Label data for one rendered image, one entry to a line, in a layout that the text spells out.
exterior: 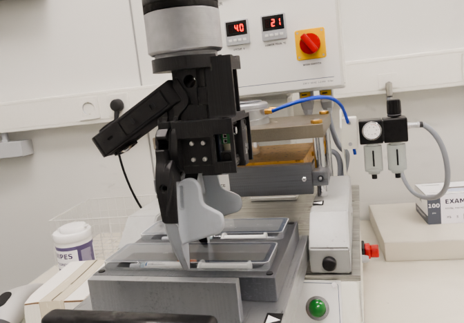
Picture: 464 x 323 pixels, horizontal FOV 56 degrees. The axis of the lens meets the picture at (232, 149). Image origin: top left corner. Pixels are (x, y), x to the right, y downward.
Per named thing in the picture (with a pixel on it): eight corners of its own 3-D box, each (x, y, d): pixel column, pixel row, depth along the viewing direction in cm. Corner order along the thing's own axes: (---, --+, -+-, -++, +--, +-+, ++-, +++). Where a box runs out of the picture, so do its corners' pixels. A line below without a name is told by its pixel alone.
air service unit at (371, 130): (344, 177, 88) (339, 103, 85) (423, 173, 83) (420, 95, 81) (344, 183, 83) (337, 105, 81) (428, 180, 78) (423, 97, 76)
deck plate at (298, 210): (212, 194, 108) (211, 190, 108) (359, 188, 98) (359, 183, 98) (113, 277, 64) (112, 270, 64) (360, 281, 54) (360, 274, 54)
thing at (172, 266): (105, 281, 48) (101, 261, 48) (130, 260, 54) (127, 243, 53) (271, 284, 43) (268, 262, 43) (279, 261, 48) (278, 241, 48)
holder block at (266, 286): (160, 241, 63) (157, 223, 63) (299, 239, 57) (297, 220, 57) (95, 296, 48) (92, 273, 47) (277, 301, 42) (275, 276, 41)
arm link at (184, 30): (129, 14, 41) (165, 23, 49) (135, 63, 42) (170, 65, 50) (204, 2, 39) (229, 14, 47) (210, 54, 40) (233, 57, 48)
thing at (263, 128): (207, 163, 95) (200, 103, 93) (356, 154, 86) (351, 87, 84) (159, 192, 72) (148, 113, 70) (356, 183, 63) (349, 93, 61)
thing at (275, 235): (141, 250, 56) (139, 234, 56) (159, 235, 62) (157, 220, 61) (284, 250, 51) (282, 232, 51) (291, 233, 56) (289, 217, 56)
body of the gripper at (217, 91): (236, 181, 41) (223, 50, 39) (152, 183, 43) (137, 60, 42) (254, 164, 48) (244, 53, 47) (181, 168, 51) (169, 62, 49)
